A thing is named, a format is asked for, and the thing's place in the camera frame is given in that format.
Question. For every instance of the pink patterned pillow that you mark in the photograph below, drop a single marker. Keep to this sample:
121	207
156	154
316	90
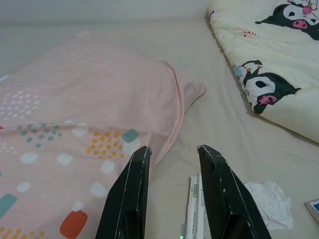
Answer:
74	87

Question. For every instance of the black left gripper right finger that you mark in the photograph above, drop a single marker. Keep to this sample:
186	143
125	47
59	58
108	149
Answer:
219	199

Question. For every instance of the white paper wrapper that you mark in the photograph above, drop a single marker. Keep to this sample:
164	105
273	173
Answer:
193	211

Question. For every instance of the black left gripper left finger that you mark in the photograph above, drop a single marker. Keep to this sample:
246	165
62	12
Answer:
124	199

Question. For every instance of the blue and white book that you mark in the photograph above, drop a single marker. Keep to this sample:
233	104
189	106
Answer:
314	207

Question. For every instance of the white tissue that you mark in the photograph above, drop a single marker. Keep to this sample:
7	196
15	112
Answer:
271	206

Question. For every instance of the cream bed sheet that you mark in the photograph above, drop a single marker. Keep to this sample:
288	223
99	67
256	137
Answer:
211	112

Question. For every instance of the cream cartoon print quilt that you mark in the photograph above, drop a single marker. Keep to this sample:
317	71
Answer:
274	49

